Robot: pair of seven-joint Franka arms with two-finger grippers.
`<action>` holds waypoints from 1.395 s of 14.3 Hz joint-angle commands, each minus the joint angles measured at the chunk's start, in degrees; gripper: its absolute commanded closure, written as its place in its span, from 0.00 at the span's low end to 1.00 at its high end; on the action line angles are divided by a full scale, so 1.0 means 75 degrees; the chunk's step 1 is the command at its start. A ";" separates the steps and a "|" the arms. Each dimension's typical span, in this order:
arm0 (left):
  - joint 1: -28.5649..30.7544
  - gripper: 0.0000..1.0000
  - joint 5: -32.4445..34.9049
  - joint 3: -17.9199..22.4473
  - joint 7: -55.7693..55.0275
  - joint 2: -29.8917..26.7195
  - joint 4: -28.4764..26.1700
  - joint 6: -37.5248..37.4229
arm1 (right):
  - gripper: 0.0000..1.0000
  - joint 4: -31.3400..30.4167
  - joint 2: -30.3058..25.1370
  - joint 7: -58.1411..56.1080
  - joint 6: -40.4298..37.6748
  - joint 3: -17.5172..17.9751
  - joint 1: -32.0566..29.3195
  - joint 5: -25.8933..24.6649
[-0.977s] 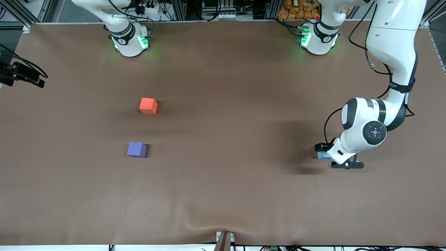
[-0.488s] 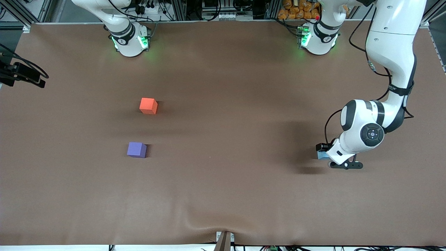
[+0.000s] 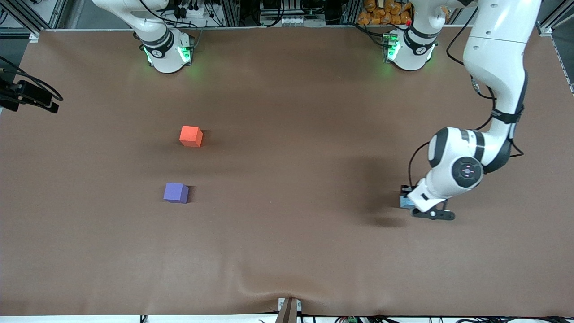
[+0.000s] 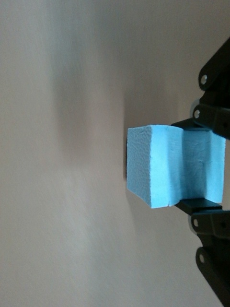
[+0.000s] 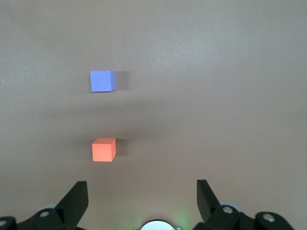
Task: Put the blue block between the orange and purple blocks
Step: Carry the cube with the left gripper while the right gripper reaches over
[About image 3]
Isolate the pile of orange objects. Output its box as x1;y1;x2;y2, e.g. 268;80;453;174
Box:
357;0;414;26

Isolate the purple foam block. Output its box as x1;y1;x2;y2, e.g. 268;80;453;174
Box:
163;183;189;204

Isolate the aluminium frame profile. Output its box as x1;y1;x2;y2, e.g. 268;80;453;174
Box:
538;0;574;95
0;0;69;37

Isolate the power strip with black plugs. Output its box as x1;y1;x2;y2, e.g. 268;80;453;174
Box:
173;0;208;19

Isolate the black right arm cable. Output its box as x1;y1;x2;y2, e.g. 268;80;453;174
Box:
0;56;64;102

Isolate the brown table cover sheet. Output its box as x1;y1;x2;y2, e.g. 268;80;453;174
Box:
0;26;574;317

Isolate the brown camera mount post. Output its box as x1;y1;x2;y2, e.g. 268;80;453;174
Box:
275;297;302;323

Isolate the orange foam block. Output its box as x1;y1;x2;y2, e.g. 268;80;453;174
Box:
179;126;204;148

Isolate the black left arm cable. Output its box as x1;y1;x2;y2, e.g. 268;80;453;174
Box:
408;8;525;190

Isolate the white power strip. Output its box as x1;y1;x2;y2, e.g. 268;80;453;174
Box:
278;16;317;27

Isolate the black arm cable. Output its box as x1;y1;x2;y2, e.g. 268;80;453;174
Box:
0;56;64;102
408;8;525;190

